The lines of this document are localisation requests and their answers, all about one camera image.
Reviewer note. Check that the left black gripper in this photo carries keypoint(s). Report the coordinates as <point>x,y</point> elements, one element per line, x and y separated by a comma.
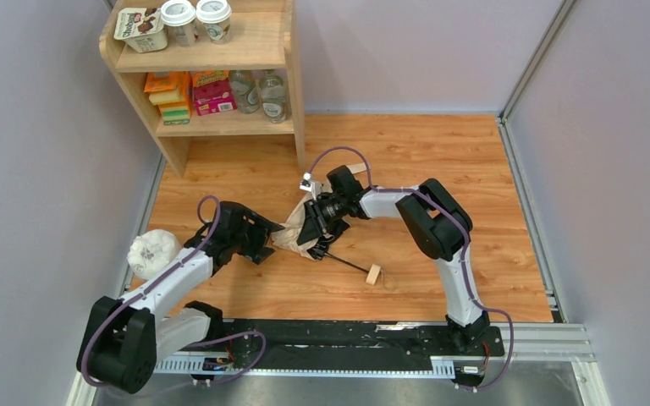
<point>251,238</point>

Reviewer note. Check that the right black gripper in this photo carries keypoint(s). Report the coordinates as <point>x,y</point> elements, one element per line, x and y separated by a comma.
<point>318,222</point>

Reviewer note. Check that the beige folding umbrella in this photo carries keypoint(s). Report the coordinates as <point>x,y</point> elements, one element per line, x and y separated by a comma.
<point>286,240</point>

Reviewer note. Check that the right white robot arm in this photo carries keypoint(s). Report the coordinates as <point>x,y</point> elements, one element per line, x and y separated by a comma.
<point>438,224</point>

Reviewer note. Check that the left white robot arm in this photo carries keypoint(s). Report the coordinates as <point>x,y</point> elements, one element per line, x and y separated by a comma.
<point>125,337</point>

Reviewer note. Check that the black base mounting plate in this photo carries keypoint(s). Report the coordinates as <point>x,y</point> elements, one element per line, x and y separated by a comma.
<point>345,345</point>

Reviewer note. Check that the white crumpled plastic bag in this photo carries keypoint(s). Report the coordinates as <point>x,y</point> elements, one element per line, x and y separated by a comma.
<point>151,253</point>

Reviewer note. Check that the right clear glass bottle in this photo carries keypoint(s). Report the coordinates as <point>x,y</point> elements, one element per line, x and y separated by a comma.
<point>273,96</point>

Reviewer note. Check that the clear glass bottle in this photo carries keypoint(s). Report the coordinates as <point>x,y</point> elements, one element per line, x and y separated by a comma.
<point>273,96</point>
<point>243,86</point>

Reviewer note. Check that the pink orange snack box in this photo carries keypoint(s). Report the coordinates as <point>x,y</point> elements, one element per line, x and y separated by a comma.
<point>211,92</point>

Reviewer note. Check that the left clear glass bottle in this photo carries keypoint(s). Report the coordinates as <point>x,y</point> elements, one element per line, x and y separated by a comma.
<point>243,86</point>

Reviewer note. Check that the orange sponge pack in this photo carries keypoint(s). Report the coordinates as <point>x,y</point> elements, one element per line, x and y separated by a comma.
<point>170,93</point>

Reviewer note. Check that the wooden shelf unit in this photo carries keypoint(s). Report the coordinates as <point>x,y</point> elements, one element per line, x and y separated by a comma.
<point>263,35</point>

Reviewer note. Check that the right white lidded cup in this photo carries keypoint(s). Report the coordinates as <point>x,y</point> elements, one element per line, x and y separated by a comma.
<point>214,16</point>

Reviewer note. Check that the white lidded cup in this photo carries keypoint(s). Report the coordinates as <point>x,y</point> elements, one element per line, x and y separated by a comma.
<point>180,18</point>
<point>214,16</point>

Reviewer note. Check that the left white lidded cup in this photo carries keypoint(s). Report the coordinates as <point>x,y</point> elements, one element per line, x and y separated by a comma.
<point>180,18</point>

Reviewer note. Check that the Chobani yogurt tub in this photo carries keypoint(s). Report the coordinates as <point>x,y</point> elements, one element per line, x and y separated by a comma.
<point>142,29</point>

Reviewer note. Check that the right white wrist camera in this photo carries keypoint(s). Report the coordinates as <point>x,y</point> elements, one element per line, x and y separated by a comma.
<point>309,185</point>

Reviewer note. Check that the aluminium frame rail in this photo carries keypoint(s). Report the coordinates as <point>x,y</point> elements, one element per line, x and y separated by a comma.
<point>523,342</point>

